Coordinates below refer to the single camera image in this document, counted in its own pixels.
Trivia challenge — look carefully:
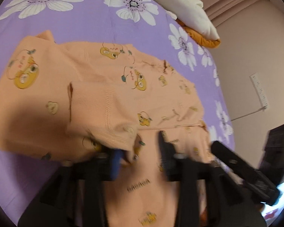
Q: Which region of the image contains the purple floral blanket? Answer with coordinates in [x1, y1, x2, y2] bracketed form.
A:
[0, 0, 234, 225]

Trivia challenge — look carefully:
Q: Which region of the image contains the orange cartoon print baby garment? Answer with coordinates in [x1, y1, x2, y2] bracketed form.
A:
[0, 31, 212, 226]

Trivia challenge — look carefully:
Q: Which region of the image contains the white goose plush toy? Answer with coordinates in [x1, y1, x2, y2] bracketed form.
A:
[154, 0, 221, 48]

